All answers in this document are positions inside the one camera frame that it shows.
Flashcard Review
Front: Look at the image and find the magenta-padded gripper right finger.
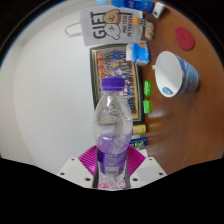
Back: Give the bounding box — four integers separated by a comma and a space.
125, 145, 168, 190

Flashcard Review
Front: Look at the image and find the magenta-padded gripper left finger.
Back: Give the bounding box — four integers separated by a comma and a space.
57, 145, 100, 190

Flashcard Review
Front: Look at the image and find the clear purple-capped water bottle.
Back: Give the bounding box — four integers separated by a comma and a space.
92, 77, 134, 190

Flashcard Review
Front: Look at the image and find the dark blue pump bottle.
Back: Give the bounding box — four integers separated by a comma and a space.
128, 137, 149, 150

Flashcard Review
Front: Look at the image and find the dark bottle with yellow label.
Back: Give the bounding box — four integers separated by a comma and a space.
132, 124, 148, 136

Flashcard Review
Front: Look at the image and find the blue painted white-lined mug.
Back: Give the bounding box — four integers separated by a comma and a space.
154, 50, 202, 99

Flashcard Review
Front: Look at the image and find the dark-framed group photo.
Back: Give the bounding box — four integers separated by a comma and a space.
89, 43, 146, 126

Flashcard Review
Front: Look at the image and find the flat round red coaster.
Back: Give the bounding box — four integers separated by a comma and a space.
174, 26, 196, 51

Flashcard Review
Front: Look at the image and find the patterned snack packet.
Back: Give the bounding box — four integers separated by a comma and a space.
143, 20, 156, 42

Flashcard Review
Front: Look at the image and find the white dog-print paper bag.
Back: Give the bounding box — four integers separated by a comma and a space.
64, 8, 144, 48

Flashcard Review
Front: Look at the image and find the colourful puzzle cube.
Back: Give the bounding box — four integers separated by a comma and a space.
133, 16, 148, 28

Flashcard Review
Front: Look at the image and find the blue laundry detergent bottle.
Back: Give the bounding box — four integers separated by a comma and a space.
96, 0, 156, 14

